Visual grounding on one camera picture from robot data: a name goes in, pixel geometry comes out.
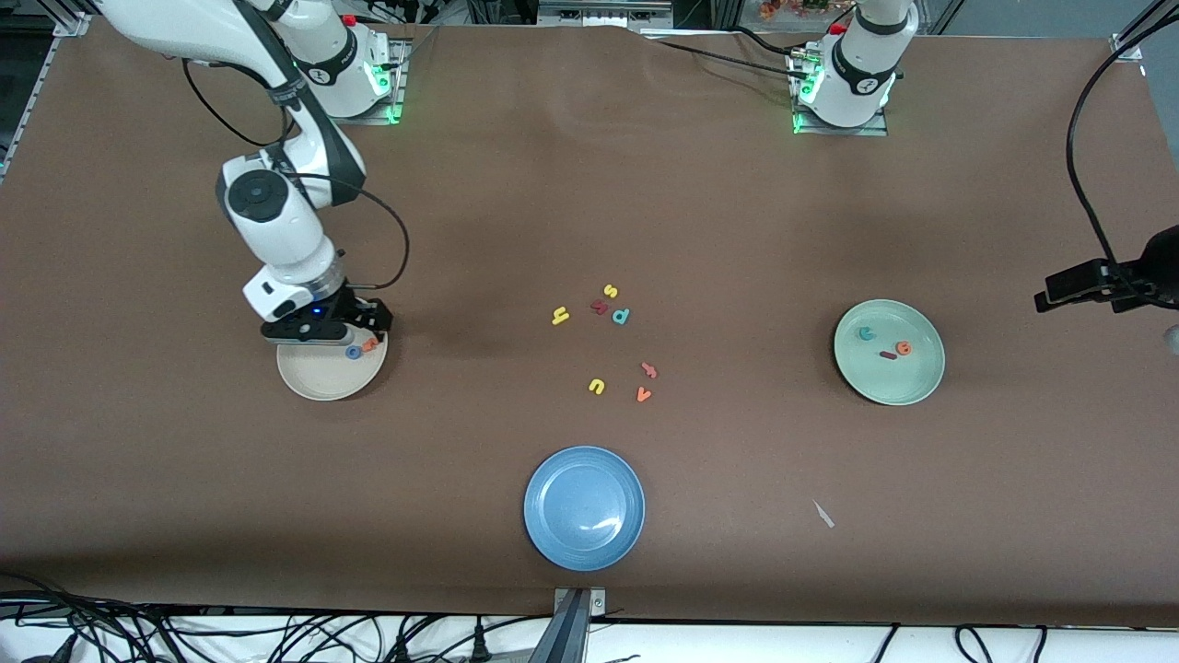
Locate aluminium frame profile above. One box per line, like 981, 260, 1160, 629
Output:
1110, 0, 1179, 64
0, 11, 93, 180

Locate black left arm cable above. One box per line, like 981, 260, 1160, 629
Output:
1067, 5, 1179, 273

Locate brown table cover mat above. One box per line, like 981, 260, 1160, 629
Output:
0, 14, 1179, 629

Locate tangled black floor cables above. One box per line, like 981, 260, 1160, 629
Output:
0, 571, 388, 663

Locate beige round plate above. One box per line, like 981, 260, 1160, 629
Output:
276, 313, 389, 402

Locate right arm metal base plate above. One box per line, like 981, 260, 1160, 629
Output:
306, 39, 407, 126

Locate black cable on mat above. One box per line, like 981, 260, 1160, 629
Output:
640, 35, 795, 73

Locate blue round plate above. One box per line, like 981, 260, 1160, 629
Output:
523, 446, 647, 573

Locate green round plate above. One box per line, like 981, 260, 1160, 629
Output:
834, 298, 947, 407

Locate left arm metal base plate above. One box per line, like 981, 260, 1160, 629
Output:
789, 46, 890, 137

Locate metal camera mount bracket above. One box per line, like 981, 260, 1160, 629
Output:
553, 587, 607, 616

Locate grey power strip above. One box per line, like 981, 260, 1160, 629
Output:
539, 0, 673, 29

